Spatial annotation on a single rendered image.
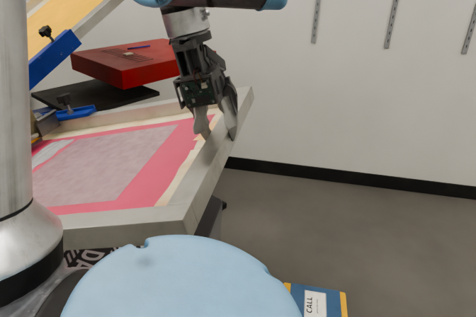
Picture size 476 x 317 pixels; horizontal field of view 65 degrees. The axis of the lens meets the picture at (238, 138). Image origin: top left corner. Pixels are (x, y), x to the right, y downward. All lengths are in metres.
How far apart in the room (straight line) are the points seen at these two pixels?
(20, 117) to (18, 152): 0.02
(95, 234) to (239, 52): 2.32
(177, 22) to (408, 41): 2.26
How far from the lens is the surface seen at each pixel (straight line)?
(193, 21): 0.64
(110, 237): 0.56
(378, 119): 2.91
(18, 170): 0.22
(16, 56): 0.22
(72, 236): 0.59
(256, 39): 2.73
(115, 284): 0.20
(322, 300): 0.83
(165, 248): 0.22
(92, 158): 0.92
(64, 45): 1.54
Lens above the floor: 1.57
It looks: 26 degrees down
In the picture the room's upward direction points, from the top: 2 degrees clockwise
